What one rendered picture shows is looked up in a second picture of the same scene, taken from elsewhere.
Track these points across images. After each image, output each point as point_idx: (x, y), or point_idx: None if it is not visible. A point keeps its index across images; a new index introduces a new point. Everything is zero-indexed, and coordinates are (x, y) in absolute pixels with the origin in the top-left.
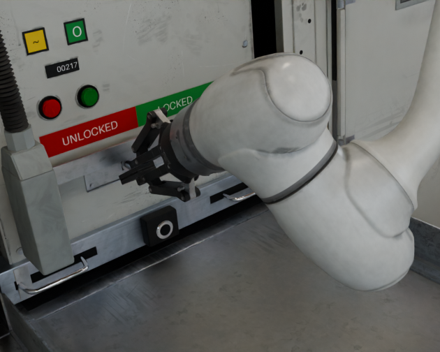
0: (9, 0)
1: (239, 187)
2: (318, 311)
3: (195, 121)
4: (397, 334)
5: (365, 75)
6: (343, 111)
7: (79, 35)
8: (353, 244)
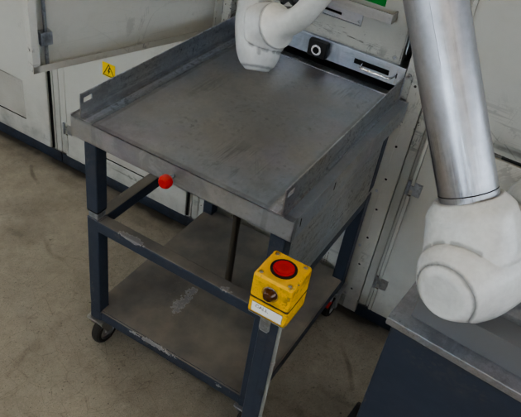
0: None
1: (375, 68)
2: (289, 108)
3: None
4: (283, 130)
5: (481, 58)
6: None
7: None
8: (236, 33)
